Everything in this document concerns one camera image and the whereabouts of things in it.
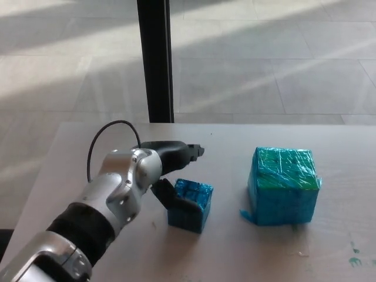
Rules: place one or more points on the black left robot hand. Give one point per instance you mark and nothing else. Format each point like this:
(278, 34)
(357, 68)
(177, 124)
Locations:
(173, 155)

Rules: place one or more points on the small blue foil-wrapped cube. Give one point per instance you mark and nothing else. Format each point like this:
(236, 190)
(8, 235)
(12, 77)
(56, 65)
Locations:
(191, 218)

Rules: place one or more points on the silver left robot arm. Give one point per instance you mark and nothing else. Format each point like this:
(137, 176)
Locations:
(117, 188)

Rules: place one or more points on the big blue-green foil-wrapped cube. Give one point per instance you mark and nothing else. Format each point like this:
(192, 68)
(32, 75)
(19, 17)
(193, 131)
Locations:
(282, 194)

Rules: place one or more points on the clear tape scrap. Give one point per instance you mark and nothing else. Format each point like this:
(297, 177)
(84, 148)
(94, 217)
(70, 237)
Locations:
(302, 253)

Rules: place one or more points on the black window frame post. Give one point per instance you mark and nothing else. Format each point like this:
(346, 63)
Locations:
(157, 61)

